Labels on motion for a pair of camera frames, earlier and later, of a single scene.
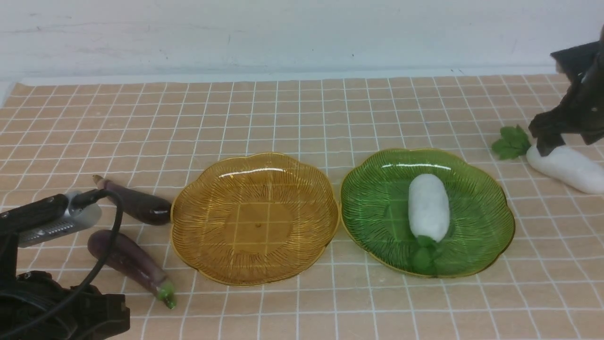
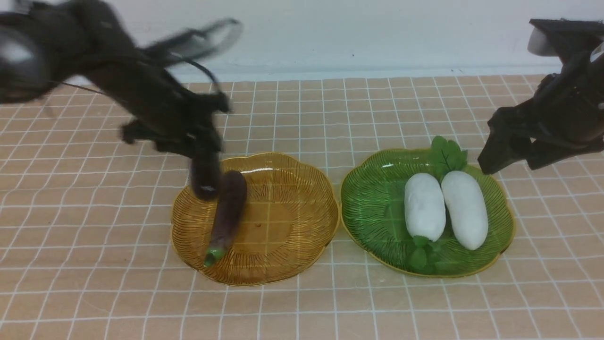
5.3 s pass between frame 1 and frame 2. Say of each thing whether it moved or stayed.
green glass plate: stayed
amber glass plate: stayed
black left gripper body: moved
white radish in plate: stayed
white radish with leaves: moved
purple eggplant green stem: moved
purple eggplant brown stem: moved
